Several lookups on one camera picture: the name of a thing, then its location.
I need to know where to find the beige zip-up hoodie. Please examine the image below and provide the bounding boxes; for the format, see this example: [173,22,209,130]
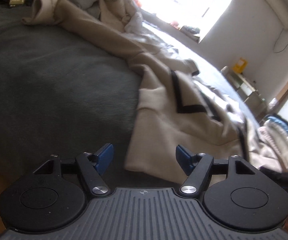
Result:
[21,0,277,183]

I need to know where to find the stack of folded clothes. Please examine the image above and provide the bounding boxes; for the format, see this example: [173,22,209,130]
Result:
[257,114,288,172]

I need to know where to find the white desk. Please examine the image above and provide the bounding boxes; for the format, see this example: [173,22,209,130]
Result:
[220,66,267,122]

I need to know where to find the dark grey bed blanket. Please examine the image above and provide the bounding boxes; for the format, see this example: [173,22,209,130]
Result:
[0,6,142,181]

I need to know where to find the long cardboard box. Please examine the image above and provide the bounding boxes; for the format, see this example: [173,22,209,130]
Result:
[276,81,288,102]

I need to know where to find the white wall air conditioner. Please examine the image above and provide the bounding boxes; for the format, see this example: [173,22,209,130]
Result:
[263,0,288,30]

